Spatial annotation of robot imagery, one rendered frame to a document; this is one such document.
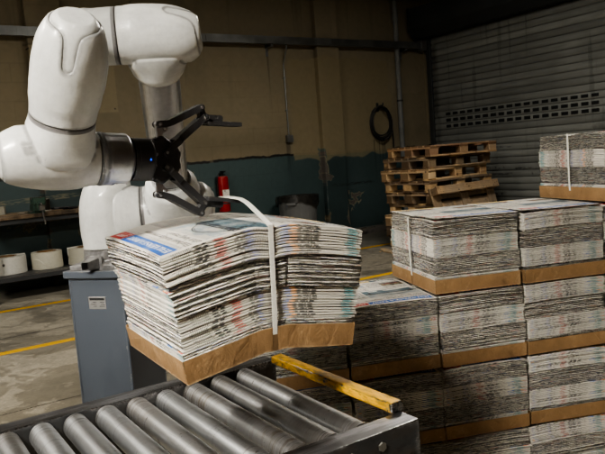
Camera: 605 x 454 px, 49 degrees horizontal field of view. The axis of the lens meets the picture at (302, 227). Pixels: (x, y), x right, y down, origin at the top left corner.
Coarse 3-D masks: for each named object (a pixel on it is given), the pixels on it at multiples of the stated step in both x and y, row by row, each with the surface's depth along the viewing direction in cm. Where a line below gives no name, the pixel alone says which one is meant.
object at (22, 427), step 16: (240, 368) 157; (256, 368) 159; (272, 368) 162; (160, 384) 150; (176, 384) 149; (208, 384) 152; (96, 400) 143; (112, 400) 142; (128, 400) 142; (32, 416) 136; (48, 416) 135; (64, 416) 135; (0, 432) 129; (16, 432) 130; (32, 448) 132
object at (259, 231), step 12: (192, 216) 136; (204, 216) 138; (216, 216) 134; (228, 216) 133; (240, 216) 132; (252, 228) 113; (264, 228) 115; (276, 228) 116; (288, 228) 117; (252, 240) 113; (264, 240) 115; (276, 240) 116; (264, 252) 115; (276, 252) 116; (288, 252) 117; (264, 264) 115; (276, 264) 117; (264, 276) 115; (276, 276) 117; (264, 288) 116; (276, 288) 117; (264, 300) 116; (276, 300) 118; (264, 312) 117; (264, 324) 116
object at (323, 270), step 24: (288, 240) 118; (312, 240) 120; (336, 240) 123; (288, 264) 118; (312, 264) 120; (336, 264) 123; (288, 288) 119; (312, 288) 122; (336, 288) 124; (288, 312) 119; (312, 312) 123; (336, 312) 125
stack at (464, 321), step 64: (384, 320) 200; (448, 320) 205; (512, 320) 210; (576, 320) 214; (384, 384) 201; (448, 384) 206; (512, 384) 210; (576, 384) 216; (448, 448) 208; (512, 448) 212; (576, 448) 217
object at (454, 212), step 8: (424, 208) 238; (432, 208) 235; (440, 208) 233; (448, 208) 231; (456, 208) 228; (464, 208) 227; (472, 208) 224; (480, 208) 222; (488, 208) 220; (496, 208) 218; (416, 216) 213; (424, 216) 207; (432, 216) 205; (440, 216) 204; (448, 216) 203; (456, 216) 202; (464, 216) 203; (472, 216) 203
